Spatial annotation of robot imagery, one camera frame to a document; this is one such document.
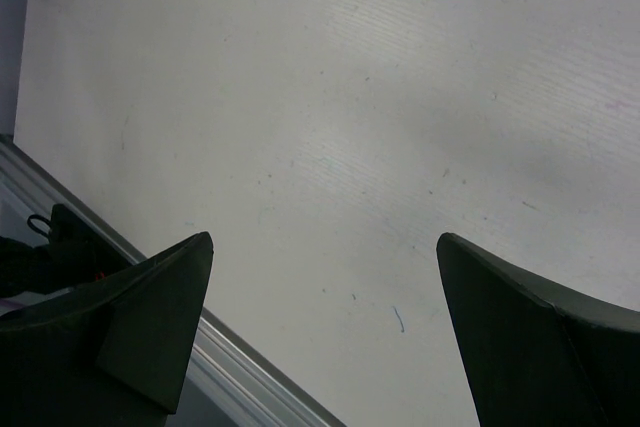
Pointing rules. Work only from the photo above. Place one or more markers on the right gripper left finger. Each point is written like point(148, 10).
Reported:
point(111, 353)

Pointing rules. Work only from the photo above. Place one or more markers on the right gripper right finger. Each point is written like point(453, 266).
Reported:
point(535, 352)

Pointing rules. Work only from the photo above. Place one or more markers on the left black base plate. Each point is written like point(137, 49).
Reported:
point(74, 254)

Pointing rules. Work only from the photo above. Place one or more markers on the aluminium mounting rail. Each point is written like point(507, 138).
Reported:
point(243, 384)

